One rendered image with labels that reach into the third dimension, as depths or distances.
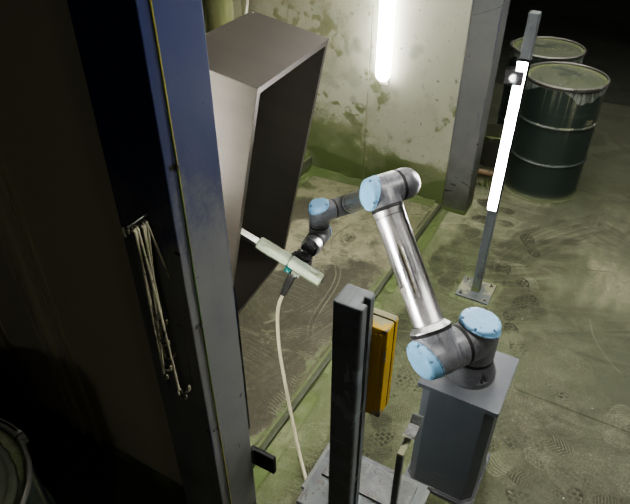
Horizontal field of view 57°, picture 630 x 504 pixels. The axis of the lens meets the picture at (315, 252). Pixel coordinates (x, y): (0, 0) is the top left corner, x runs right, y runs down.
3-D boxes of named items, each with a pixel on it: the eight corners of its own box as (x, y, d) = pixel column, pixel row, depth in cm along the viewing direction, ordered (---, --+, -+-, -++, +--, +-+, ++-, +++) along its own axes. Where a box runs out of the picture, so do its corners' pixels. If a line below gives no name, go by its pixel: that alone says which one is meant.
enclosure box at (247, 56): (160, 298, 272) (165, 52, 195) (226, 232, 317) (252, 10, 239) (225, 330, 266) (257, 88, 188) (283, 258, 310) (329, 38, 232)
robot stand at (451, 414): (490, 456, 265) (519, 358, 227) (469, 512, 244) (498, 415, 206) (426, 428, 277) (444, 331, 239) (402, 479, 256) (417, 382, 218)
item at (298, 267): (309, 305, 254) (327, 271, 238) (304, 311, 250) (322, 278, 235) (216, 247, 258) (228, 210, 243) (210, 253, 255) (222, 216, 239)
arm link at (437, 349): (477, 366, 201) (404, 162, 203) (437, 385, 194) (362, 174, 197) (452, 365, 215) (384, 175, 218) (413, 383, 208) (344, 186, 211)
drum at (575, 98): (501, 162, 493) (524, 58, 440) (573, 171, 481) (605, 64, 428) (501, 197, 448) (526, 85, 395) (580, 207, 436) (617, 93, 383)
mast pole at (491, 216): (470, 291, 358) (528, 12, 260) (472, 287, 361) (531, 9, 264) (478, 294, 356) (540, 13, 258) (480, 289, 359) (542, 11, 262)
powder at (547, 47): (592, 47, 469) (593, 46, 469) (570, 65, 435) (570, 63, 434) (528, 35, 496) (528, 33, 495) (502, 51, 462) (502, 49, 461)
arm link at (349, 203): (429, 158, 209) (347, 191, 271) (401, 166, 204) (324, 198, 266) (438, 189, 210) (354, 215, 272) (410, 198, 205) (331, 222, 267)
